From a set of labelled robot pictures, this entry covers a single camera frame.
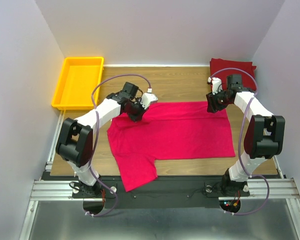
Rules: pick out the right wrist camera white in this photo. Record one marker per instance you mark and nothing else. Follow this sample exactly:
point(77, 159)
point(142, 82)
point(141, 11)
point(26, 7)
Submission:
point(216, 85)

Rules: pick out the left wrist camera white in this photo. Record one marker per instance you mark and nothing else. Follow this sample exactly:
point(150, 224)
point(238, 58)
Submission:
point(148, 99)

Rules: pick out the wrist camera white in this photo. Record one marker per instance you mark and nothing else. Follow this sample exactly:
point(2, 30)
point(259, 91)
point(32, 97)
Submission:
point(216, 85)
point(148, 99)

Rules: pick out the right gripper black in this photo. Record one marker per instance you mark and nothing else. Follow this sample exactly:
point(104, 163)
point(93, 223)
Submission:
point(212, 105)

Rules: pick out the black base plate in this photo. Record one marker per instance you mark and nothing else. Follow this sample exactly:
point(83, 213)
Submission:
point(163, 193)

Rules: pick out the pink red t shirt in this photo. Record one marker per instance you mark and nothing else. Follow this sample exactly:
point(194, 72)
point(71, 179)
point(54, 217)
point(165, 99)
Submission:
point(167, 131)

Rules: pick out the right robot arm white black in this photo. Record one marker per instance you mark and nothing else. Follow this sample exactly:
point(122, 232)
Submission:
point(263, 138)

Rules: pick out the folded dark red shirt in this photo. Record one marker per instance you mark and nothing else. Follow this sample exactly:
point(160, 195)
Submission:
point(217, 64)

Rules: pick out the yellow plastic tray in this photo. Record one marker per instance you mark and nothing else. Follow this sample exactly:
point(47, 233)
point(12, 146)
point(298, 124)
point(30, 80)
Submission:
point(77, 80)

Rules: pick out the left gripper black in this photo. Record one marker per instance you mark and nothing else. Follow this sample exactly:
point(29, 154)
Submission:
point(138, 117)

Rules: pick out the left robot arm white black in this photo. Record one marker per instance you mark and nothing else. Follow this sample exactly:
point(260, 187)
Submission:
point(78, 138)

